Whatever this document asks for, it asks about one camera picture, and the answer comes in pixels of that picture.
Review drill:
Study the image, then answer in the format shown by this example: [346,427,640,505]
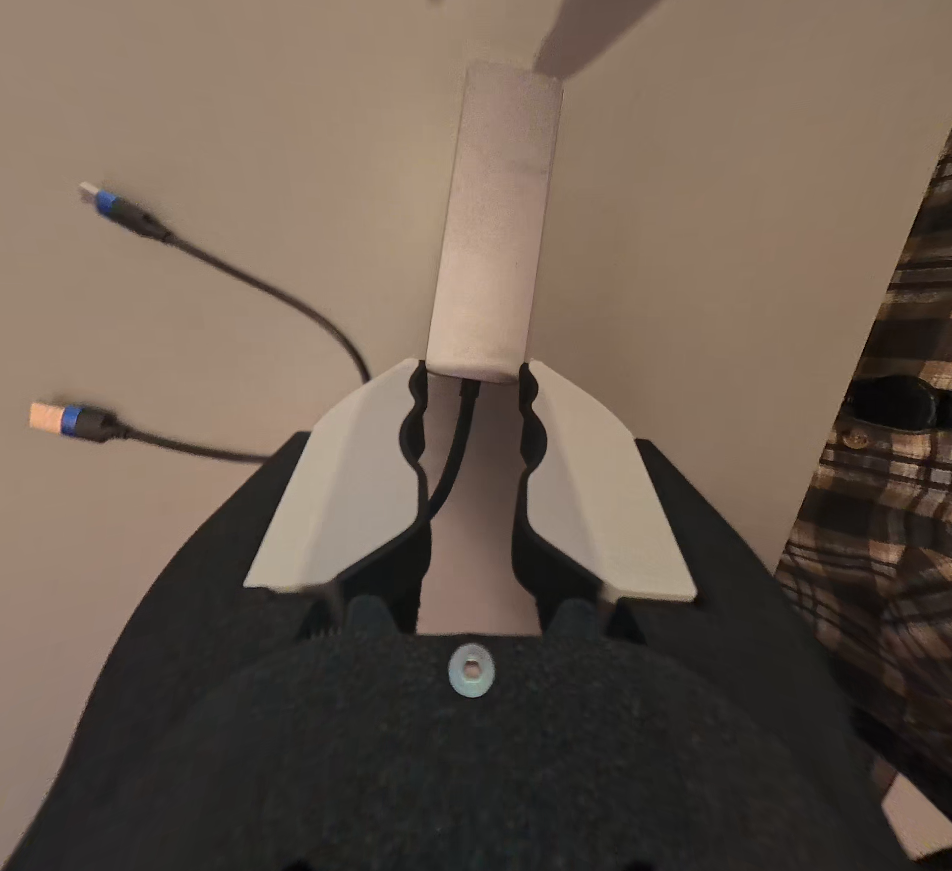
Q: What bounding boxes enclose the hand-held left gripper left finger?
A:
[242,358,432,635]

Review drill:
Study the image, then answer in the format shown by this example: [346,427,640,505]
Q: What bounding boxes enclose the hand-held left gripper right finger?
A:
[512,358,699,637]

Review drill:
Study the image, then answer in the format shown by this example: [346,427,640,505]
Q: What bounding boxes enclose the dark grey USB hub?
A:
[425,60,565,524]

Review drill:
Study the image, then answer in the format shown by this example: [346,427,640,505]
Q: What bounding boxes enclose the thin black USB cable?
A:
[76,181,371,386]
[28,401,270,464]

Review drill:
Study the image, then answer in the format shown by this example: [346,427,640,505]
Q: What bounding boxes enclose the person's plaid shirt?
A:
[773,130,952,801]

